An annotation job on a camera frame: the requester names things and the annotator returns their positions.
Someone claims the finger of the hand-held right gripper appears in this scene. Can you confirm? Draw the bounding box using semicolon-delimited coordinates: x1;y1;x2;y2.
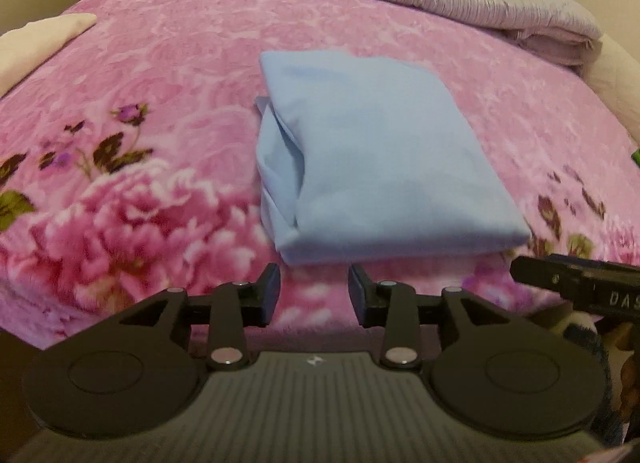
510;253;597;301

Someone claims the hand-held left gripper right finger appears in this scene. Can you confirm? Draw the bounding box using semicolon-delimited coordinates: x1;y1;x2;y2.
348;263;508;371

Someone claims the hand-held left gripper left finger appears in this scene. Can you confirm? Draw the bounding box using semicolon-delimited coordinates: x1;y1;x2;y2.
117;263;282;371

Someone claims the light blue shirt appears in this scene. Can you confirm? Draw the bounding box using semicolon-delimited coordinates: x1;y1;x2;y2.
255;49;531;267

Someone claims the person's right forearm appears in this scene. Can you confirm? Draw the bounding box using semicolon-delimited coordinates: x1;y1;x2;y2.
564;317;640;446

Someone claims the white padded headboard cushion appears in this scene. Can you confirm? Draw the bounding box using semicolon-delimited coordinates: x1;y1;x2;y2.
582;34;640;144

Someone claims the pink floral blanket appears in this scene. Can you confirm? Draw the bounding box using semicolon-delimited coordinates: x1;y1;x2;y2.
0;0;640;350

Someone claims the white folded cloth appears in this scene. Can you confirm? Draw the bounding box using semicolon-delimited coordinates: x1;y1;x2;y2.
0;13;98;96

